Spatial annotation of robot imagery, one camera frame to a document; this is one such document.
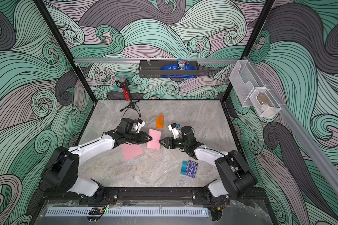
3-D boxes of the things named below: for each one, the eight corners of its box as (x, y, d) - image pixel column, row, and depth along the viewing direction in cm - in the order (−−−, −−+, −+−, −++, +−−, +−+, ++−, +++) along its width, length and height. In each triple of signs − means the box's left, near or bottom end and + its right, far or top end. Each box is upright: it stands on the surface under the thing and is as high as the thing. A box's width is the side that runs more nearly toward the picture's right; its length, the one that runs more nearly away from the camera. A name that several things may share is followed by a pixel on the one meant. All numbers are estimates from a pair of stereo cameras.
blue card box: (184, 174, 83) (185, 173, 81) (188, 161, 88) (188, 159, 86) (194, 178, 81) (195, 177, 80) (197, 164, 87) (198, 163, 85)
